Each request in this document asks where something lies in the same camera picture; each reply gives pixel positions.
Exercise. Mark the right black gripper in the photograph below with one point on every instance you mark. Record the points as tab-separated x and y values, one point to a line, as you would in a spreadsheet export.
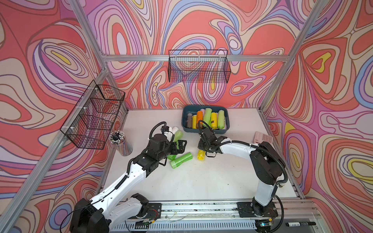
200	146

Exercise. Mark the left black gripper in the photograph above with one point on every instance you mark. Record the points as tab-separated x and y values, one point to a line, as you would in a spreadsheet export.
180	146

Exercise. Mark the orange trash bag roll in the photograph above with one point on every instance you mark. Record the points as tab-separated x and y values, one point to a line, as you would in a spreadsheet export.
200	116

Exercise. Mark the teal plastic storage box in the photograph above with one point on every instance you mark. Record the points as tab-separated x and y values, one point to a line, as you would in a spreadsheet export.
193	109

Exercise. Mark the light green roll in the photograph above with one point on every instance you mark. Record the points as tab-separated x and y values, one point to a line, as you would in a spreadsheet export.
221	120

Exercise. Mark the grey trash bag roll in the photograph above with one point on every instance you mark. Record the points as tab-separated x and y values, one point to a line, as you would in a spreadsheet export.
189	120

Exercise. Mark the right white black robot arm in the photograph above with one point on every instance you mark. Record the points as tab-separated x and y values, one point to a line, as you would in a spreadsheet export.
269	167

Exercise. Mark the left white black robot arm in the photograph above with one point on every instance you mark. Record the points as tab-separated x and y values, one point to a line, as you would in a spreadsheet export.
104	211

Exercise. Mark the white blue trash bag roll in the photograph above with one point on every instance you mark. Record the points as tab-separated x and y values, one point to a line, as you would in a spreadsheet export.
174	129

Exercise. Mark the pink calculator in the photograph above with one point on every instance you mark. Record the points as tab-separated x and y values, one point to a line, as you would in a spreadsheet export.
260	137

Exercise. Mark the clear cup of pencils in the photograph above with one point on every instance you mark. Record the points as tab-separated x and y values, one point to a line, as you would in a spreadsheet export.
119	140

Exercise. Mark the black marker pen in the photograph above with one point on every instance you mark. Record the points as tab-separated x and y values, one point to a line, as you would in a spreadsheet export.
299	224

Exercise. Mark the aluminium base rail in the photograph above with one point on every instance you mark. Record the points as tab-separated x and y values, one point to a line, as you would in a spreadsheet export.
223	216

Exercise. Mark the back black wire basket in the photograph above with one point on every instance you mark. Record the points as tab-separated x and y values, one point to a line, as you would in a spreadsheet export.
198	66

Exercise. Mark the black wire basket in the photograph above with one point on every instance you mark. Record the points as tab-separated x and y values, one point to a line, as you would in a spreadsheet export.
198	66
92	119

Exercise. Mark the left black wire basket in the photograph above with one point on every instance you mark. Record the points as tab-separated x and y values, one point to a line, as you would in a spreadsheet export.
92	119

